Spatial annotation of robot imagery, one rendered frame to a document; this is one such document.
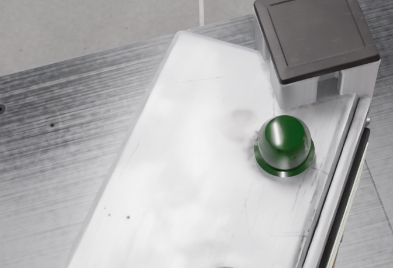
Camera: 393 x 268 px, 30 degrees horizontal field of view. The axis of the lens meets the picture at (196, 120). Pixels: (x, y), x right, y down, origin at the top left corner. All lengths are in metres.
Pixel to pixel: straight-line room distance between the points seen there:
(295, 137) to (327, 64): 0.04
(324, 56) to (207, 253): 0.10
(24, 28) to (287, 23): 2.00
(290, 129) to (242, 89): 0.04
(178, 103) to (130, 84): 0.78
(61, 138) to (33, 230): 0.14
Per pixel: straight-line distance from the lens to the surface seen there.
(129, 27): 2.22
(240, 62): 0.34
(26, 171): 1.09
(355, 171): 0.34
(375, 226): 1.00
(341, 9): 0.33
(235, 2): 2.23
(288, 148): 0.30
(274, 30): 0.32
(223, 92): 0.34
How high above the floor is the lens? 1.76
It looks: 61 degrees down
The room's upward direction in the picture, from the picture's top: 12 degrees counter-clockwise
